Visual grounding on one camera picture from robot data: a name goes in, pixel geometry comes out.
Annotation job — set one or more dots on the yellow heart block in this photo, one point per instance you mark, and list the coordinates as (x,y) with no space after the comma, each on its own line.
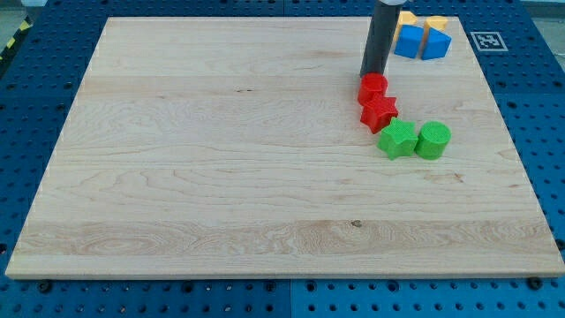
(434,27)

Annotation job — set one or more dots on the light wooden board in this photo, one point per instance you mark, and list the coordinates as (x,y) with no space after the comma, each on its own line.
(233,148)

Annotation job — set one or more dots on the red star block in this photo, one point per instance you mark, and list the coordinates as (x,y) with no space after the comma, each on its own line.
(378,112)

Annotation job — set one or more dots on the red cylinder block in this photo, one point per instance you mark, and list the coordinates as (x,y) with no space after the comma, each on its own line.
(372,85)

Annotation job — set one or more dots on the green star block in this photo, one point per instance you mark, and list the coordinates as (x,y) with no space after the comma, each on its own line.
(398,139)

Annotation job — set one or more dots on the green cylinder block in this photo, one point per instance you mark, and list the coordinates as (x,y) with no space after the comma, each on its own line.
(432,140)

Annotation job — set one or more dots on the black cylindrical pointer rod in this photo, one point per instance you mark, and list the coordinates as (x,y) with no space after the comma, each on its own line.
(380,36)

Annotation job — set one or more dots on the blue block left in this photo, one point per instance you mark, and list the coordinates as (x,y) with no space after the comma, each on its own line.
(408,41)

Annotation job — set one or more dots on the blue block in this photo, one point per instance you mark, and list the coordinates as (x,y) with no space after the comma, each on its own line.
(437,45)
(408,41)

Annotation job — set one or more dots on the yellow block left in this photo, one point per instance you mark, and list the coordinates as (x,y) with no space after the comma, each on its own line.
(405,18)

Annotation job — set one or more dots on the blue block right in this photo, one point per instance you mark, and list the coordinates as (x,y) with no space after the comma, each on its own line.
(437,45)

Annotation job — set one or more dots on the white fiducial marker tag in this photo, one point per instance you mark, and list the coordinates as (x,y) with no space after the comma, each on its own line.
(489,41)

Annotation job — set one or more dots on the yellow black hazard tape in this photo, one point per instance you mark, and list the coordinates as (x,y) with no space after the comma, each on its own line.
(13,44)

